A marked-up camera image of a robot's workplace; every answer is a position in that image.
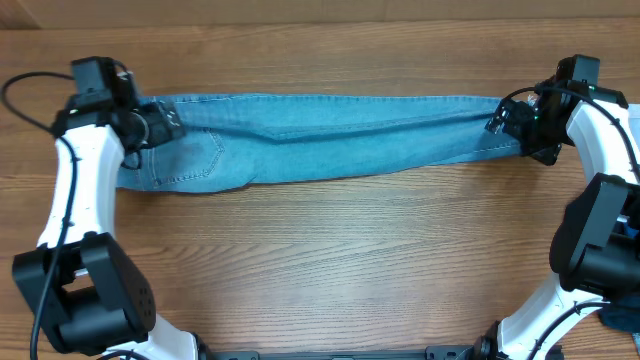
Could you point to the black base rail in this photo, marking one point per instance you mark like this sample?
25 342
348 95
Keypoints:
439 352

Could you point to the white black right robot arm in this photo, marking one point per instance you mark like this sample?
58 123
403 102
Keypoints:
594 260

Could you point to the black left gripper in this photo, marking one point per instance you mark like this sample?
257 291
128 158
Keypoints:
166 123

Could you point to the blue denim jeans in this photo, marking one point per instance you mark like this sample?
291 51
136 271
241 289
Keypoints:
234 140

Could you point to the dark teal garment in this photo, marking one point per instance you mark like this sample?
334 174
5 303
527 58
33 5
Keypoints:
623 315

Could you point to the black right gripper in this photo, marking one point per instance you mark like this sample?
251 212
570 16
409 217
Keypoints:
507 118

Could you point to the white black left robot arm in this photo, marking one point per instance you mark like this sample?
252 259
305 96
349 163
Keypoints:
86 294

